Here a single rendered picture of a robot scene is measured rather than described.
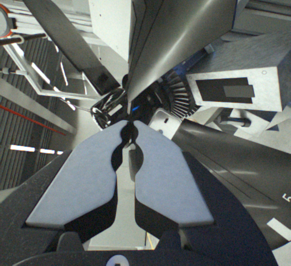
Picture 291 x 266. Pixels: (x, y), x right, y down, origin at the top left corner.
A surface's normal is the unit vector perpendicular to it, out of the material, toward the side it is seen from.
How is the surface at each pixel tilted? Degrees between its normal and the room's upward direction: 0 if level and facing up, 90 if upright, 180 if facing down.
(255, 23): 90
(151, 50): 21
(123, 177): 90
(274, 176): 45
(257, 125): 50
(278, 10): 90
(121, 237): 90
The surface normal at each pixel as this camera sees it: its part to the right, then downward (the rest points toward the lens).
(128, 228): 0.12, -0.22
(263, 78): -0.68, 0.62
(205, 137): -0.56, -0.11
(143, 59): -0.95, 0.13
